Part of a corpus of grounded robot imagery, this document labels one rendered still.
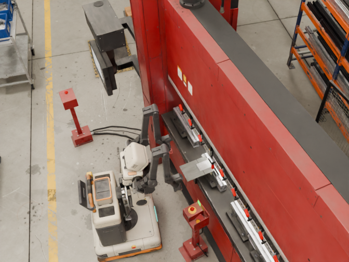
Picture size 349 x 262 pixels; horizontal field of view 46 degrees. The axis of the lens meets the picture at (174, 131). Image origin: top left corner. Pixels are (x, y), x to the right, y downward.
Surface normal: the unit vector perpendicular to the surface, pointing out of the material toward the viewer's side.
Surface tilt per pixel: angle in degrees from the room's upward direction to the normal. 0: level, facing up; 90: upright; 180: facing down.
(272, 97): 0
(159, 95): 90
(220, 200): 0
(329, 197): 0
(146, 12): 90
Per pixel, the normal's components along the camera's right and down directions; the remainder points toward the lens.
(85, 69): -0.04, -0.63
